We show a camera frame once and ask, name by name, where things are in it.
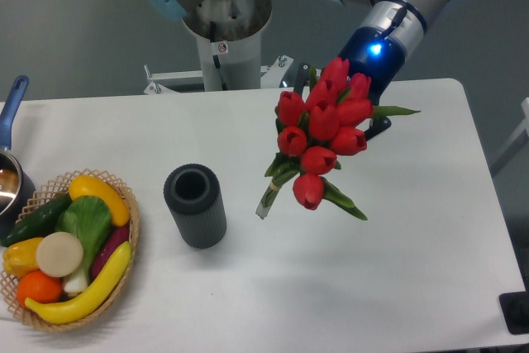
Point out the purple eggplant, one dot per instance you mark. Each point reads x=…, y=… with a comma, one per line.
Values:
x=117, y=237

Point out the green bok choy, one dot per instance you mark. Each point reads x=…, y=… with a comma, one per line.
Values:
x=89, y=219

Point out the green cucumber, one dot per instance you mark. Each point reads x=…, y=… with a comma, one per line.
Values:
x=39, y=223

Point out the beige round disc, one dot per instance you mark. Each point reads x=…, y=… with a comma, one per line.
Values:
x=59, y=254

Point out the yellow banana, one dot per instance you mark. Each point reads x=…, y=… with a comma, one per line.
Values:
x=92, y=297

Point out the blue handled saucepan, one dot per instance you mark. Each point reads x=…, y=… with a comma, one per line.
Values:
x=16, y=185

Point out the black device at table edge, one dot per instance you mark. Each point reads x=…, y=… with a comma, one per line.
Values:
x=515, y=311

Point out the yellow bell pepper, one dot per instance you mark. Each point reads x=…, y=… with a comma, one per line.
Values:
x=19, y=259

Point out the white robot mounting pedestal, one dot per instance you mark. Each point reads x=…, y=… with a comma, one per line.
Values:
x=228, y=35

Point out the woven wicker basket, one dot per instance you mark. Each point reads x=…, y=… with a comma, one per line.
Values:
x=53, y=189

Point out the orange fruit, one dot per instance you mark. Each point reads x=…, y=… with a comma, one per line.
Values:
x=40, y=287

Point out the dark grey ribbed vase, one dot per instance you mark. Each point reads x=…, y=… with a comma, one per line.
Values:
x=193, y=195

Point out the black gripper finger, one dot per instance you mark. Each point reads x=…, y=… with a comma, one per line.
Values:
x=302, y=77
x=377, y=126

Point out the white furniture frame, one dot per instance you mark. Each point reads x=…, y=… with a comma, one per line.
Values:
x=513, y=144

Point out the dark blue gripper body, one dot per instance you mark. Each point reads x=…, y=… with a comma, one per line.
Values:
x=376, y=57

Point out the red tulip bouquet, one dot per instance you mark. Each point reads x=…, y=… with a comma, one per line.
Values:
x=315, y=131

